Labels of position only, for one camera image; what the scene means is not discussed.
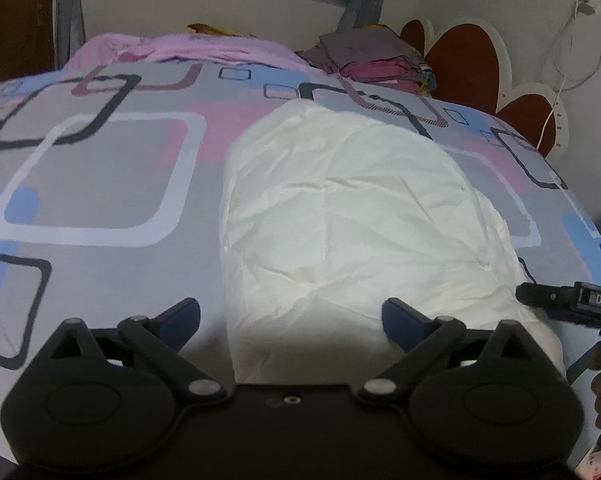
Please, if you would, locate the pile of folded clothes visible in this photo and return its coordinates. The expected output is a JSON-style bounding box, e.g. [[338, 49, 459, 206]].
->
[[298, 25, 439, 99]]

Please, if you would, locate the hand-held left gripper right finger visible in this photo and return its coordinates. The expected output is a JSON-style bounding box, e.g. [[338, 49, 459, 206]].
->
[[357, 297, 534, 404]]

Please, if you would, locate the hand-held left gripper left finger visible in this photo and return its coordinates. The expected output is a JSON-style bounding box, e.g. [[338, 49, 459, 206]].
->
[[49, 297, 229, 404]]

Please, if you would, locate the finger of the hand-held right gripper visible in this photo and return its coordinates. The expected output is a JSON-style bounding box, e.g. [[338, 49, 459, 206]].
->
[[515, 281, 577, 320]]

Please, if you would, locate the red and white headboard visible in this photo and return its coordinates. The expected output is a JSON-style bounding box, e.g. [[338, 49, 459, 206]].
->
[[399, 16, 572, 159]]

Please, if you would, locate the white wall cable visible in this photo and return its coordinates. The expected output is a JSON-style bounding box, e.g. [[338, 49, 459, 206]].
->
[[534, 0, 601, 152]]

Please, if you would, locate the patterned bed sheet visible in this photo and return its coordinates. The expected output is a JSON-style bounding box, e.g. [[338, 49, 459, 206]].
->
[[0, 57, 601, 480]]

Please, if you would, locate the brown wooden door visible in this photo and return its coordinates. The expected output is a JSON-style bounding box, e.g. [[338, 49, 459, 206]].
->
[[0, 0, 57, 87]]

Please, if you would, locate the pink blanket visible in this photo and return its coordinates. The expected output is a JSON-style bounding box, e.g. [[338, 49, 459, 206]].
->
[[63, 32, 327, 74]]

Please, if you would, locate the yellow printed cloth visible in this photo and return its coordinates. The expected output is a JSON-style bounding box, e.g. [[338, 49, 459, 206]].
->
[[187, 22, 242, 39]]

